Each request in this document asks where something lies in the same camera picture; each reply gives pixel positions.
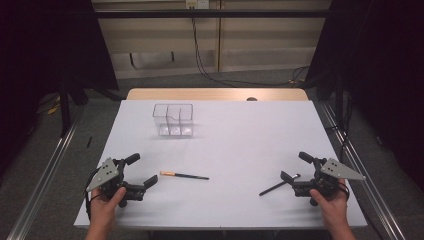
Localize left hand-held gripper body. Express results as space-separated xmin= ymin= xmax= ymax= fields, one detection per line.
xmin=85 ymin=157 xmax=145 ymax=208

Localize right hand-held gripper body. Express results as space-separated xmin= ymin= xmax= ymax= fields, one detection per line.
xmin=292 ymin=157 xmax=367 ymax=207

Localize clear plastic organizer box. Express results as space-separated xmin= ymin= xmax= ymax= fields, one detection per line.
xmin=152 ymin=103 xmax=195 ymax=137

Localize person's left hand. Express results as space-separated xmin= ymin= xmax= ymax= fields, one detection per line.
xmin=89 ymin=186 xmax=128 ymax=228

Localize person's right hand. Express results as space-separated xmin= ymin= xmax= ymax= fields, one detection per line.
xmin=309 ymin=179 xmax=350 ymax=228

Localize white table cover board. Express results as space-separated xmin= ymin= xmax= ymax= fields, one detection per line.
xmin=73 ymin=99 xmax=368 ymax=231

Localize black curtain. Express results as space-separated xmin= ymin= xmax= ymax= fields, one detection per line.
xmin=304 ymin=0 xmax=424 ymax=192
xmin=0 ymin=0 xmax=120 ymax=174

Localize right hand-held gripper cable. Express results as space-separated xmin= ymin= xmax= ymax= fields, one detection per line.
xmin=338 ymin=181 xmax=351 ymax=202

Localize hand-held gripper cable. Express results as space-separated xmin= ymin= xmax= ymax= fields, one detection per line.
xmin=338 ymin=181 xmax=351 ymax=202
xmin=84 ymin=178 xmax=95 ymax=222

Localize aluminium floor rail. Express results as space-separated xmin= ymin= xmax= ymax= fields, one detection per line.
xmin=319 ymin=101 xmax=406 ymax=240
xmin=6 ymin=103 xmax=85 ymax=240

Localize left hand-held gripper cable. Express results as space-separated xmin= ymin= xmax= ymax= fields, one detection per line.
xmin=84 ymin=178 xmax=95 ymax=222

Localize black floor cables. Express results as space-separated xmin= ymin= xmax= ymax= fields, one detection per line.
xmin=328 ymin=96 xmax=355 ymax=158

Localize black stand post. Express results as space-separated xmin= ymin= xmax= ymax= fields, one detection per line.
xmin=59 ymin=82 xmax=73 ymax=138
xmin=334 ymin=73 xmax=345 ymax=134

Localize yellow floor cable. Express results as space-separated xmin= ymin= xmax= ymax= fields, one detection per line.
xmin=46 ymin=96 xmax=63 ymax=116

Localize black hanging wall cable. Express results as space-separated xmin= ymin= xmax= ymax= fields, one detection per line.
xmin=191 ymin=16 xmax=310 ymax=88

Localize beige vertical wall trunking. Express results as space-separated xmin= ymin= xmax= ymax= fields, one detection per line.
xmin=216 ymin=0 xmax=224 ymax=73

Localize black horizontal frame bar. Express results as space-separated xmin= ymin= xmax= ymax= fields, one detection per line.
xmin=94 ymin=9 xmax=331 ymax=19

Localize white wall socket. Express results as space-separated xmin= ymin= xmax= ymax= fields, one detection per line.
xmin=185 ymin=0 xmax=210 ymax=10

